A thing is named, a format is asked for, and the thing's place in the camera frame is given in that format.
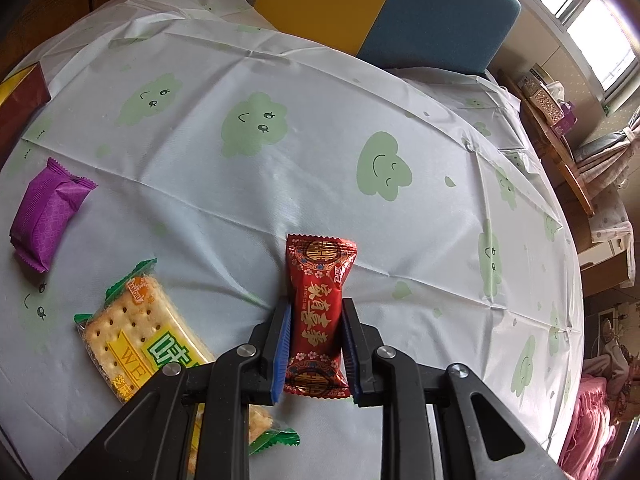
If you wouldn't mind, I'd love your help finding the pink bedding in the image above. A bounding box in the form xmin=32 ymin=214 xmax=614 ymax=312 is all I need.
xmin=557 ymin=375 xmax=640 ymax=480

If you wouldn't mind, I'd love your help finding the purple box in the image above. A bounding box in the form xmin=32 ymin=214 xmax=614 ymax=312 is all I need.
xmin=552 ymin=101 xmax=579 ymax=136

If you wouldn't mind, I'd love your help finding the pale tablecloth with green clouds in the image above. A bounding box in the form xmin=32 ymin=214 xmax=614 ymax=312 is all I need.
xmin=0 ymin=0 xmax=586 ymax=480

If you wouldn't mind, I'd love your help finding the window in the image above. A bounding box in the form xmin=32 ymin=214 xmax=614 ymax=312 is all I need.
xmin=547 ymin=0 xmax=640 ymax=106

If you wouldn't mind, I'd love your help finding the maroon box with yellow compartments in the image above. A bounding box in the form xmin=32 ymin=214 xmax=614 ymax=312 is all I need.
xmin=0 ymin=61 xmax=52 ymax=146

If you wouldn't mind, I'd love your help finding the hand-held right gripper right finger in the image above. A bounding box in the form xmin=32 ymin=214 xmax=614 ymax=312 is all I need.
xmin=341 ymin=297 xmax=561 ymax=480

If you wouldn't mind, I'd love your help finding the red patterned snack packet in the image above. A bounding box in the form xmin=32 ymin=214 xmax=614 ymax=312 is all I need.
xmin=283 ymin=233 xmax=358 ymax=399

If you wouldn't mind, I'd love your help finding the beaded tissue box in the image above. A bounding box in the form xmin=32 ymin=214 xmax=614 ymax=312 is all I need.
xmin=520 ymin=76 xmax=567 ymax=127

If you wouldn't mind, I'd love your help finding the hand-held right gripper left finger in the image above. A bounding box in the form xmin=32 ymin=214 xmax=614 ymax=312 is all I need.
xmin=55 ymin=302 xmax=293 ymax=480

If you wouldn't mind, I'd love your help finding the purple snack packet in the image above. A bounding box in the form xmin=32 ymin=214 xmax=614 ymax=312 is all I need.
xmin=9 ymin=156 xmax=98 ymax=273

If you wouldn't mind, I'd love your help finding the grey yellow blue chair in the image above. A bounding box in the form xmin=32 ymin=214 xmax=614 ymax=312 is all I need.
xmin=177 ymin=0 xmax=522 ymax=75

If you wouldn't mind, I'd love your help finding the green-edged cracker packet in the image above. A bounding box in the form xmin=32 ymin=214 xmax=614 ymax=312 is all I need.
xmin=74 ymin=258 xmax=301 ymax=476

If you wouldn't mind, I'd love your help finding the wooden side table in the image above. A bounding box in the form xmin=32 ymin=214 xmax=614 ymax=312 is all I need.
xmin=520 ymin=100 xmax=596 ymax=218

